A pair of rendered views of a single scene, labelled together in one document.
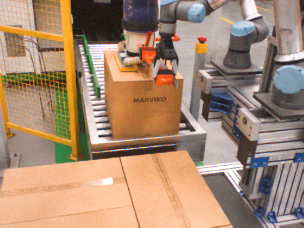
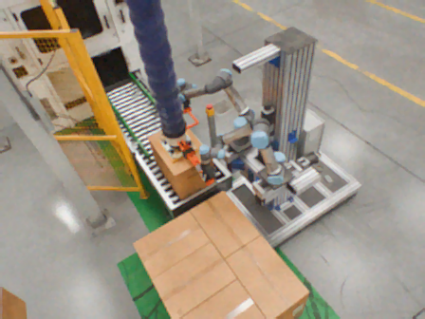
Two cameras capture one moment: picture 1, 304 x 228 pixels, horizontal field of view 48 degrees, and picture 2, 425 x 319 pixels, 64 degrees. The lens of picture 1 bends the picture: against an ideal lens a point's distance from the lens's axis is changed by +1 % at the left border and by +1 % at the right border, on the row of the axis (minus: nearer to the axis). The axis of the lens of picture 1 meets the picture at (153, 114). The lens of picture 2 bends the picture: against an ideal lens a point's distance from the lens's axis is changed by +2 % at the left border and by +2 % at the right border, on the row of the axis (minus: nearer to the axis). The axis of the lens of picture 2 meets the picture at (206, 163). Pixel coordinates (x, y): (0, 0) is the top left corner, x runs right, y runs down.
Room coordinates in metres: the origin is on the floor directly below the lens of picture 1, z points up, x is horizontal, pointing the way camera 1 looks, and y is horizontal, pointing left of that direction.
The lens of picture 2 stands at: (-0.20, 0.24, 3.23)
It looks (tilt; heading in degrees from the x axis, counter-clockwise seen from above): 49 degrees down; 350
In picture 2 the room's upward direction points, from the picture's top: 9 degrees counter-clockwise
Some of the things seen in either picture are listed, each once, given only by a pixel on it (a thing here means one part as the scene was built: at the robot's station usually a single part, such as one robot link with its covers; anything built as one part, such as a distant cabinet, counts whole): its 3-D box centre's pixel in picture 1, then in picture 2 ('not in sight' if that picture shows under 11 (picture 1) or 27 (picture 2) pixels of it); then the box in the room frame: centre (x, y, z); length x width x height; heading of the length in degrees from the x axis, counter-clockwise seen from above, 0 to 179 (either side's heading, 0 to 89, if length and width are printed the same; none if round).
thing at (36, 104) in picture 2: not in sight; (41, 110); (2.19, 1.08, 1.62); 0.20 x 0.05 x 0.30; 16
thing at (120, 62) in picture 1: (124, 58); (169, 148); (2.03, 0.20, 0.98); 0.34 x 0.10 x 0.05; 14
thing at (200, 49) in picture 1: (194, 105); (213, 142); (2.40, -0.32, 0.50); 0.07 x 0.07 x 1.00; 16
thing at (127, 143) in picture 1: (151, 141); (202, 193); (1.71, 0.01, 0.58); 0.70 x 0.03 x 0.06; 106
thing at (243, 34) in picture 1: (241, 35); (240, 126); (1.83, -0.46, 1.20); 0.13 x 0.12 x 0.14; 135
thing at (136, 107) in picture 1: (138, 91); (181, 159); (2.05, 0.10, 0.75); 0.60 x 0.40 x 0.40; 14
